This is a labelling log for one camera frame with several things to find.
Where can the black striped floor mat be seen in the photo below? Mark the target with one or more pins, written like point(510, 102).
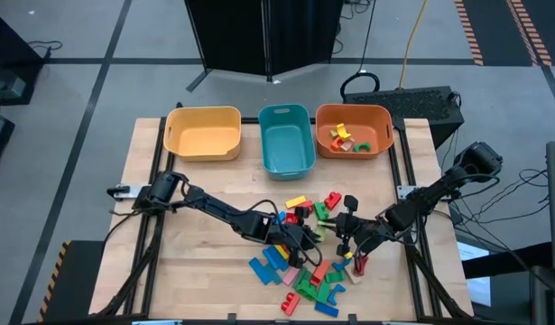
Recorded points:
point(78, 280)

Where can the blue rectangular wooden block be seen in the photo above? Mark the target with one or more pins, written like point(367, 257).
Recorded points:
point(281, 216)
point(326, 309)

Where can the yellow plastic bin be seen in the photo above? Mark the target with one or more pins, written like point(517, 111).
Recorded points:
point(202, 133)

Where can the teal plastic bin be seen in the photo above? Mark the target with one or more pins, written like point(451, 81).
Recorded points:
point(286, 144)

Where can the white paper sheet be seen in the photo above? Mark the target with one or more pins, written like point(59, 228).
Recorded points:
point(478, 271)

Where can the small olive block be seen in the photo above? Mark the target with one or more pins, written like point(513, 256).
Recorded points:
point(334, 134)

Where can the black cabinet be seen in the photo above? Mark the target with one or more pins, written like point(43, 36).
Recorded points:
point(11, 54)

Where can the small red ribbed block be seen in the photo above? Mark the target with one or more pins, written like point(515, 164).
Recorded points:
point(360, 266)

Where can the green arch block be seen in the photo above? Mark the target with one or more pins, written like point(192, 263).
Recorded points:
point(362, 147)

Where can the red two-stud plastic brick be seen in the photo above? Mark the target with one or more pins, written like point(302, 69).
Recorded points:
point(290, 303)
point(332, 200)

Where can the green plastic stud brick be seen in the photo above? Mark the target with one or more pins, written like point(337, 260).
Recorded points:
point(321, 211)
point(306, 292)

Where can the teal wooden block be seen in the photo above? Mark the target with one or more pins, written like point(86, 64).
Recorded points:
point(274, 276)

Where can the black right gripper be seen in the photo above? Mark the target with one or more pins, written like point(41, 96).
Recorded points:
point(356, 230)

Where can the wide blue wooden block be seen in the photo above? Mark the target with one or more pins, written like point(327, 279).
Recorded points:
point(275, 259)

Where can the orange plastic bin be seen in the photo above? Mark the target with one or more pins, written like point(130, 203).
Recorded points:
point(381, 116)

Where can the beige wooden block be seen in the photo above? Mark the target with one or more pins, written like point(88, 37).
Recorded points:
point(352, 275)

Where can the orange-red long wooden block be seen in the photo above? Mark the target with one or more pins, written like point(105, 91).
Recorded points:
point(320, 272)

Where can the black partition panel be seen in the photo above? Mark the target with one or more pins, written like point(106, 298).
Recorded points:
point(304, 36)
point(227, 36)

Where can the green rectangular wooden block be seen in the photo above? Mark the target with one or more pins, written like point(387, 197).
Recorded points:
point(323, 292)
point(335, 276)

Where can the yellow rectangular wooden block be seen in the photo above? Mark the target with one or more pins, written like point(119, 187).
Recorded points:
point(295, 201)
point(282, 251)

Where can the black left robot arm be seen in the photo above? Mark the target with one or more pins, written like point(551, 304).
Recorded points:
point(214, 205)

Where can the dark green long block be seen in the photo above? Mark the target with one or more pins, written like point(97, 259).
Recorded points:
point(299, 276)

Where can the small red-orange block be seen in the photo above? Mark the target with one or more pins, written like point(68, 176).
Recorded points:
point(335, 144)

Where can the blue notched block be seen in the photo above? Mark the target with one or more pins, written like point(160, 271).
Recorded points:
point(336, 294)

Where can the long blue wooden block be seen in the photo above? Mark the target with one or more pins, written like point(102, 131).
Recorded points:
point(260, 271)

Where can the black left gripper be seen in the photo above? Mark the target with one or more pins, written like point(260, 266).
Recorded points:
point(288, 234)

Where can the black computer case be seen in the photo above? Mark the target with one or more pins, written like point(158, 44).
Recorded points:
point(403, 106)

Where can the small blue block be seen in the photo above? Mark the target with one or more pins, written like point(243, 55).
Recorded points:
point(341, 264)

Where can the small pink-beige block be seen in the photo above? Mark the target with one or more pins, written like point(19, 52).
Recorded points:
point(347, 145)

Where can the pale green small block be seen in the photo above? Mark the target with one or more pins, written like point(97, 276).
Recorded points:
point(321, 232)

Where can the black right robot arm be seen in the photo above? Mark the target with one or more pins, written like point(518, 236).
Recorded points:
point(439, 188)

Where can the pink wooden block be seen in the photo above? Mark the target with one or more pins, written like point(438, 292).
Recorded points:
point(290, 275)

